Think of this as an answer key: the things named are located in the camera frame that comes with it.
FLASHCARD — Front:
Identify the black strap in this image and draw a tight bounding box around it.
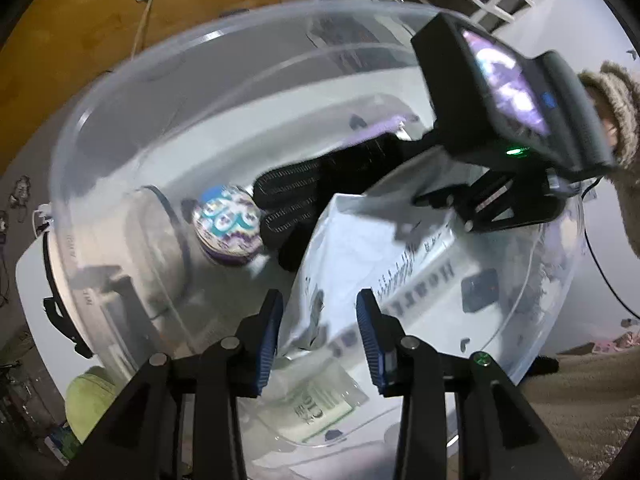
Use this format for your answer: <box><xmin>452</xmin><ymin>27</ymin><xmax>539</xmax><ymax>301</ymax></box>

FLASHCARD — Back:
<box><xmin>42</xmin><ymin>296</ymin><xmax>94</xmax><ymax>359</ymax></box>

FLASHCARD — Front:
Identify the black cable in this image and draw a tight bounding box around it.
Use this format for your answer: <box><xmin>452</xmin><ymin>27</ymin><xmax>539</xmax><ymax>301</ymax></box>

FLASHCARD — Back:
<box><xmin>581</xmin><ymin>179</ymin><xmax>640</xmax><ymax>320</ymax></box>

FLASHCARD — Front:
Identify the white cable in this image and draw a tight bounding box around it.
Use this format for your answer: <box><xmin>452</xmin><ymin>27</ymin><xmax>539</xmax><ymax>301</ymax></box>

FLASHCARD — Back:
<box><xmin>131</xmin><ymin>0</ymin><xmax>154</xmax><ymax>57</ymax></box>

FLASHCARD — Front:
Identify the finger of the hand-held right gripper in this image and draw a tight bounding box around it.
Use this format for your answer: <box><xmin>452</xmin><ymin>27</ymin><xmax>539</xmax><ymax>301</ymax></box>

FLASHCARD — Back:
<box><xmin>412</xmin><ymin>166</ymin><xmax>567</xmax><ymax>234</ymax></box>

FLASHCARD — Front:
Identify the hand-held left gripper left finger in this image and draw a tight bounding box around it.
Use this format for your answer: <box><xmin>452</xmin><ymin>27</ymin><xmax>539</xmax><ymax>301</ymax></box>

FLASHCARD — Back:
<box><xmin>62</xmin><ymin>289</ymin><xmax>285</xmax><ymax>480</ymax></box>

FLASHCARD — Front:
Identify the black leather glove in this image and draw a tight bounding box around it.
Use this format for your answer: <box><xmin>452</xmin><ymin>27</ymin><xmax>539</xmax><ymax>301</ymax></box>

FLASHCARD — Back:
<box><xmin>252</xmin><ymin>134</ymin><xmax>437</xmax><ymax>272</ymax></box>

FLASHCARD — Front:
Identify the white wet wipes pack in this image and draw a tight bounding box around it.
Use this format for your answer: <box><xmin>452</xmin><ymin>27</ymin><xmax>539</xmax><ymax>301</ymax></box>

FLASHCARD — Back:
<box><xmin>279</xmin><ymin>191</ymin><xmax>502</xmax><ymax>362</ymax></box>

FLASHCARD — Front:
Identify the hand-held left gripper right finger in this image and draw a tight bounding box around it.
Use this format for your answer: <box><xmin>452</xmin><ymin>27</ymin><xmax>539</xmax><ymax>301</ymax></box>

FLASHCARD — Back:
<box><xmin>356</xmin><ymin>288</ymin><xmax>578</xmax><ymax>480</ymax></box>

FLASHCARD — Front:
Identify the blue packet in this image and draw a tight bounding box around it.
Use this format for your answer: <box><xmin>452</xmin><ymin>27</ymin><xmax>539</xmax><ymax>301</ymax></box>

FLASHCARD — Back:
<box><xmin>44</xmin><ymin>421</ymin><xmax>82</xmax><ymax>467</ymax></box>

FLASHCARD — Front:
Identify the clear plastic storage container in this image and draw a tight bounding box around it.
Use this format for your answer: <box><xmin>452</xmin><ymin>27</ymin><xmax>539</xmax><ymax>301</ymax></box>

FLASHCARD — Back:
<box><xmin>49</xmin><ymin>0</ymin><xmax>587</xmax><ymax>450</ymax></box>

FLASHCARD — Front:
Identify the round patterned tin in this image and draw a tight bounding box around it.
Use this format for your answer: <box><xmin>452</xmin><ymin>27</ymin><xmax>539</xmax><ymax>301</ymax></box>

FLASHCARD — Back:
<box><xmin>192</xmin><ymin>184</ymin><xmax>264</xmax><ymax>267</ymax></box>

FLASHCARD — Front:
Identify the small black case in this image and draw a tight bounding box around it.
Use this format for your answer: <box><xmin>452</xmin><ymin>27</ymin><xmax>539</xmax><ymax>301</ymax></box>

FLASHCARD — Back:
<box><xmin>459</xmin><ymin>268</ymin><xmax>501</xmax><ymax>314</ymax></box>

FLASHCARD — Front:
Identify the white appliance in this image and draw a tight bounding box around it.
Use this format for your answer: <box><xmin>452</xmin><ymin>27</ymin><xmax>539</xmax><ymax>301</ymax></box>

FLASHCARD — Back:
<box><xmin>14</xmin><ymin>187</ymin><xmax>193</xmax><ymax>362</ymax></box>

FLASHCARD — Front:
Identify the clear bottle with green label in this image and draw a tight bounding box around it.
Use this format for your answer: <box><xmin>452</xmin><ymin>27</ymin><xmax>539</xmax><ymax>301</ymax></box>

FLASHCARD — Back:
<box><xmin>269</xmin><ymin>359</ymin><xmax>369</xmax><ymax>444</ymax></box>

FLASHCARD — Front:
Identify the green plush toy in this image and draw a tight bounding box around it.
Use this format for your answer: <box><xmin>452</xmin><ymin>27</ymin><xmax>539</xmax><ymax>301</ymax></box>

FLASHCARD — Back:
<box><xmin>64</xmin><ymin>366</ymin><xmax>122</xmax><ymax>447</ymax></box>

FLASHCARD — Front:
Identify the beige fuzzy clothing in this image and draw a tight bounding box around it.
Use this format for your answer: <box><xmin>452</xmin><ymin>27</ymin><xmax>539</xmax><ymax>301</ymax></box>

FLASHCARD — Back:
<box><xmin>519</xmin><ymin>342</ymin><xmax>640</xmax><ymax>480</ymax></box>

